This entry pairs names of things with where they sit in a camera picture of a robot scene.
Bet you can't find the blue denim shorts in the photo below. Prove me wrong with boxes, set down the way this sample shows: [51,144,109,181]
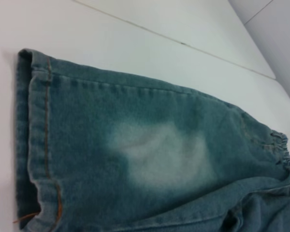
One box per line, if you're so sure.
[13,48,290,232]

